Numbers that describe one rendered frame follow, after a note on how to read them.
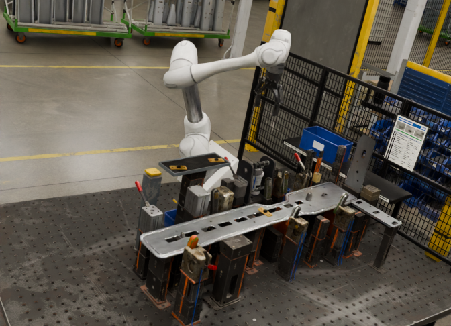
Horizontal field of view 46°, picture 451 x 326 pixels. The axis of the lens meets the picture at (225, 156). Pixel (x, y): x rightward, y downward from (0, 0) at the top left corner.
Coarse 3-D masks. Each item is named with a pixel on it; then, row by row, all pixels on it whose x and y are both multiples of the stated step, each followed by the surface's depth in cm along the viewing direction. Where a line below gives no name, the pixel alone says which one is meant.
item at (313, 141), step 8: (304, 128) 352; (312, 128) 359; (320, 128) 361; (304, 136) 352; (312, 136) 347; (320, 136) 362; (328, 136) 357; (336, 136) 352; (304, 144) 353; (312, 144) 348; (320, 144) 343; (328, 144) 339; (336, 144) 353; (344, 144) 349; (352, 144) 343; (328, 152) 340; (328, 160) 341; (344, 160) 345
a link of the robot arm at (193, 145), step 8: (192, 136) 326; (200, 136) 330; (184, 144) 322; (192, 144) 320; (200, 144) 323; (208, 144) 334; (184, 152) 321; (192, 152) 320; (200, 152) 322; (208, 152) 331
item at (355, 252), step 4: (364, 216) 298; (368, 216) 300; (364, 220) 299; (364, 224) 302; (360, 228) 301; (364, 228) 304; (360, 232) 303; (356, 236) 305; (360, 236) 306; (356, 240) 305; (360, 240) 307; (356, 244) 306; (356, 248) 309; (352, 252) 308; (356, 252) 309; (360, 252) 310; (356, 256) 306
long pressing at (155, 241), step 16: (304, 192) 301; (320, 192) 305; (336, 192) 309; (240, 208) 270; (256, 208) 274; (272, 208) 278; (288, 208) 280; (304, 208) 284; (320, 208) 287; (192, 224) 249; (208, 224) 251; (240, 224) 256; (256, 224) 259; (272, 224) 264; (144, 240) 230; (160, 240) 232; (208, 240) 239; (160, 256) 222
